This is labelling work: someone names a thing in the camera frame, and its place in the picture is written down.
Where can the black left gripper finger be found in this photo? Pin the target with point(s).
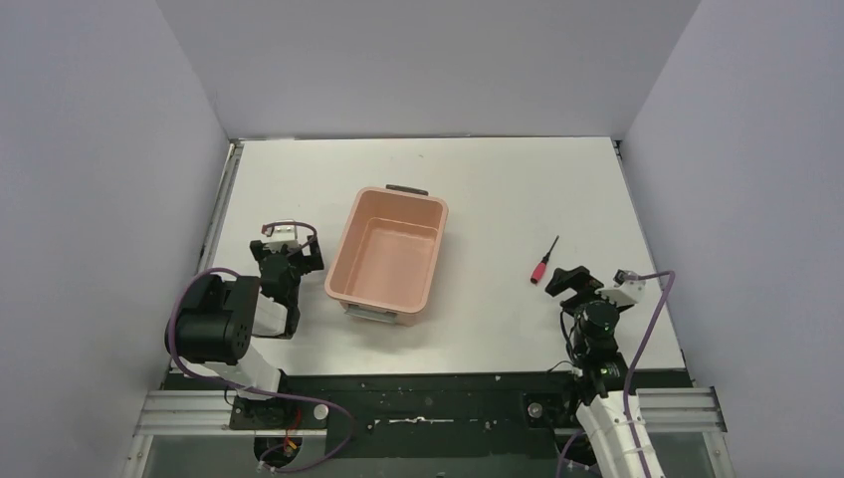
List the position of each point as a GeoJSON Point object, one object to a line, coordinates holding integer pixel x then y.
{"type": "Point", "coordinates": [311, 255]}
{"type": "Point", "coordinates": [259, 250]}

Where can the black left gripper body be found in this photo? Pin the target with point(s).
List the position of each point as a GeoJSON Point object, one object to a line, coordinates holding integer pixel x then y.
{"type": "Point", "coordinates": [290, 258]}

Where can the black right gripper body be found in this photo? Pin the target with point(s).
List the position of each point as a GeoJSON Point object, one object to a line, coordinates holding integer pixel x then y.
{"type": "Point", "coordinates": [579, 286]}

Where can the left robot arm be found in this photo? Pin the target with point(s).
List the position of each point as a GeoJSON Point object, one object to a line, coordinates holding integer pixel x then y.
{"type": "Point", "coordinates": [217, 319]}

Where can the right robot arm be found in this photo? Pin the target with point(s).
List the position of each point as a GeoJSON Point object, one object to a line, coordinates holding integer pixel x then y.
{"type": "Point", "coordinates": [607, 406]}

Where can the pink plastic bin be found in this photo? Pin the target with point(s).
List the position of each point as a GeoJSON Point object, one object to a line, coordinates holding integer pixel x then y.
{"type": "Point", "coordinates": [387, 254]}

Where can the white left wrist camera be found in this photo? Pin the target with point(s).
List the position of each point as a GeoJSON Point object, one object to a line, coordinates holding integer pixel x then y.
{"type": "Point", "coordinates": [281, 235]}

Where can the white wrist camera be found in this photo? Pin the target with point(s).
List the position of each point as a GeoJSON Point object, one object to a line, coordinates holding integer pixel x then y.
{"type": "Point", "coordinates": [626, 291]}
{"type": "Point", "coordinates": [281, 235]}

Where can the red handled screwdriver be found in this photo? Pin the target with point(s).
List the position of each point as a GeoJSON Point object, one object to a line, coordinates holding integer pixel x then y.
{"type": "Point", "coordinates": [539, 269]}

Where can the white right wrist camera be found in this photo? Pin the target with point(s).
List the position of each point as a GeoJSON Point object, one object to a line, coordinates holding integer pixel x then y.
{"type": "Point", "coordinates": [626, 291]}

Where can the aluminium rail right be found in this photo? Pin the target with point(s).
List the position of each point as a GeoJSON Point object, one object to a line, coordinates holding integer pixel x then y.
{"type": "Point", "coordinates": [664, 410]}

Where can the aluminium rail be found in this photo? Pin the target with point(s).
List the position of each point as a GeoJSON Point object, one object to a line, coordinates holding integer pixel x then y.
{"type": "Point", "coordinates": [190, 413]}
{"type": "Point", "coordinates": [664, 410]}

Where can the aluminium rail left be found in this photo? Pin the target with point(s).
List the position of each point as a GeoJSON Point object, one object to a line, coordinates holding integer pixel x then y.
{"type": "Point", "coordinates": [190, 413]}

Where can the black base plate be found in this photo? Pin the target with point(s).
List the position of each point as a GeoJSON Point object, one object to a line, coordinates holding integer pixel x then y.
{"type": "Point", "coordinates": [425, 416]}

